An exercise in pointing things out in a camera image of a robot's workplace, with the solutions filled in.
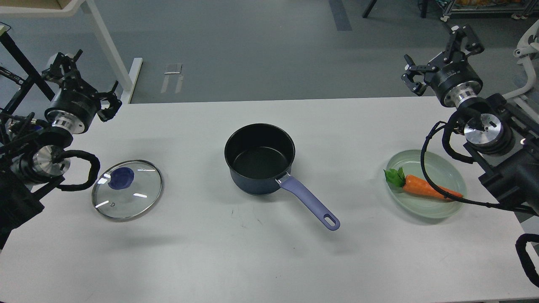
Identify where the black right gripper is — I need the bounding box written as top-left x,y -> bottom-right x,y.
401,24 -> 485,108

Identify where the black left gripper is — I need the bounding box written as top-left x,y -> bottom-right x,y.
42,50 -> 123,134

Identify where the glass pot lid purple knob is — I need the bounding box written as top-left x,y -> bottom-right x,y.
91,159 -> 164,222

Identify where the dark blue saucepan purple handle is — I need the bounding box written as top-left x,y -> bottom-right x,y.
224,123 -> 341,231

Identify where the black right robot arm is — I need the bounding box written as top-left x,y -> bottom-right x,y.
401,25 -> 538,215

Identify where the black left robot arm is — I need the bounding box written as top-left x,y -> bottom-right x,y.
0,50 -> 122,247

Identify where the black metal stand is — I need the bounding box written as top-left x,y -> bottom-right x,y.
0,25 -> 56,135

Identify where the white chair base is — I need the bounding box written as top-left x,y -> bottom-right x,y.
503,21 -> 539,118

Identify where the wheeled metal cart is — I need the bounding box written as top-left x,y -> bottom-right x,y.
436,0 -> 538,21

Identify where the pale green oval plate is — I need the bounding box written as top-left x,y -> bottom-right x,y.
383,150 -> 467,219

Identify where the orange toy carrot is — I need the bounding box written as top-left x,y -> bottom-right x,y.
383,167 -> 455,202

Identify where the white desk frame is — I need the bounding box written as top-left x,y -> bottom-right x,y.
0,0 -> 143,104

